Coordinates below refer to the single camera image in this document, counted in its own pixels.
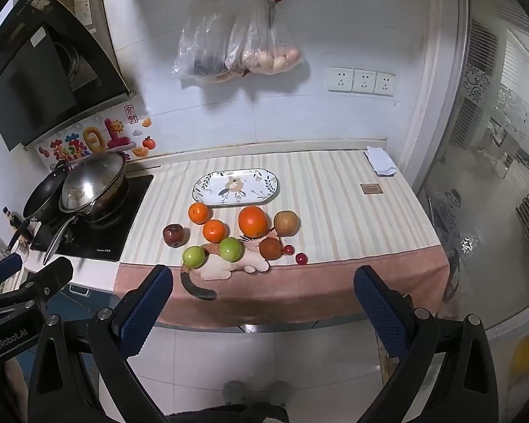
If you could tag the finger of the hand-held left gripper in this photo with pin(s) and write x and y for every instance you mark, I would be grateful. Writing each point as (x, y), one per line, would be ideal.
(50, 275)
(2, 267)

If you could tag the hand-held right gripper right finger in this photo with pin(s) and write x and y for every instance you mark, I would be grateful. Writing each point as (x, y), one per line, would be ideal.
(379, 313)

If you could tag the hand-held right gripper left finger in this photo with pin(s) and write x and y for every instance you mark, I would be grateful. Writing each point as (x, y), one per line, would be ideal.
(145, 308)

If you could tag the green apple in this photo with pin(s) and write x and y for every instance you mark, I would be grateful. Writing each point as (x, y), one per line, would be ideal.
(231, 249)
(194, 257)

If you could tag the person's left forearm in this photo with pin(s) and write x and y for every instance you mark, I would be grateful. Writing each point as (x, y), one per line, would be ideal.
(16, 387)

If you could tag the dark sauce bottle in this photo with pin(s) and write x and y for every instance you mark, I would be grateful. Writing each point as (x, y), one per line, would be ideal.
(12, 218)

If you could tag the dark red apple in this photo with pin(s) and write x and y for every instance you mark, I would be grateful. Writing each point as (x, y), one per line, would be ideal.
(173, 235)

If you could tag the black frying pan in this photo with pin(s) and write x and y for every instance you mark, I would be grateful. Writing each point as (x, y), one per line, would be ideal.
(42, 194)

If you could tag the steel wok with lid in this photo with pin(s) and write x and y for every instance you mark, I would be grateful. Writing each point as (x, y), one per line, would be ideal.
(110, 207)

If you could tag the black induction cooktop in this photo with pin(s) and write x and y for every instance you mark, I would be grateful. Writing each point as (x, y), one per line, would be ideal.
(128, 216)

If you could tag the red cherry tomato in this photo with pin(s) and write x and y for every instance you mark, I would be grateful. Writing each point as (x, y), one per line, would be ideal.
(301, 259)
(288, 250)

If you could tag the small orange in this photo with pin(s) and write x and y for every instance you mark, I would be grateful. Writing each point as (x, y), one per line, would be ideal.
(199, 213)
(214, 231)

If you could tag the striped pink-edged tablecloth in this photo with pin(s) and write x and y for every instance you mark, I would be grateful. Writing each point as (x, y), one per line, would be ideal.
(335, 211)

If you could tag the grey slipper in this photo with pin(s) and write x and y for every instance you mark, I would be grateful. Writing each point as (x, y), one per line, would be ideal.
(236, 392)
(278, 394)

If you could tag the brown round fruit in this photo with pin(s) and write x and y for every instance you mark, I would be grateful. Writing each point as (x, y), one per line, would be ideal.
(271, 249)

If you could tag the yellow-red apple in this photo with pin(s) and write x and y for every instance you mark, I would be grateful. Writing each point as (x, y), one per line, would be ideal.
(286, 223)

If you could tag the person's dark trousers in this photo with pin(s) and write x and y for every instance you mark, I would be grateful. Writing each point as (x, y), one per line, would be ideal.
(229, 415)

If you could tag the large orange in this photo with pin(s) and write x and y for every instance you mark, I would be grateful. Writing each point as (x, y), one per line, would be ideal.
(253, 221)

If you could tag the floral oval plate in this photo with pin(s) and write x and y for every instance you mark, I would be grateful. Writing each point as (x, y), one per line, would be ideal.
(236, 187)

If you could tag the white folded cloth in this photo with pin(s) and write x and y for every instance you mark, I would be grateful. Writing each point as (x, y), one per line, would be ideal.
(380, 161)

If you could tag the yellow object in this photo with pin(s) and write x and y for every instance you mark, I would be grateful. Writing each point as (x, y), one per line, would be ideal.
(527, 352)

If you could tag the frosted glass door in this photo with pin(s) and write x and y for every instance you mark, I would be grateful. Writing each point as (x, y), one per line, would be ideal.
(489, 163)

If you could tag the black range hood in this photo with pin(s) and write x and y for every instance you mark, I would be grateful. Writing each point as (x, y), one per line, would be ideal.
(35, 75)

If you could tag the clear plastic bag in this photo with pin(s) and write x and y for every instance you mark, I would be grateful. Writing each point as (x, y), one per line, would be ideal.
(198, 39)

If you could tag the plastic bag of eggs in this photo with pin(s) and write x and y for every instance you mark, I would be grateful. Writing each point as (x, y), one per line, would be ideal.
(269, 53)

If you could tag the colourful wall sticker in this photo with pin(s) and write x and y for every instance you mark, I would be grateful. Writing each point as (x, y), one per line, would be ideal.
(92, 141)

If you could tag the tangerine wall sticker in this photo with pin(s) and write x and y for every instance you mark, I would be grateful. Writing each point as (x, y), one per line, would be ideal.
(148, 142)

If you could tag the white wall socket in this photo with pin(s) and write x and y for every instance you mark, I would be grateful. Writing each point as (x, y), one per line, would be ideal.
(339, 80)
(364, 82)
(384, 84)

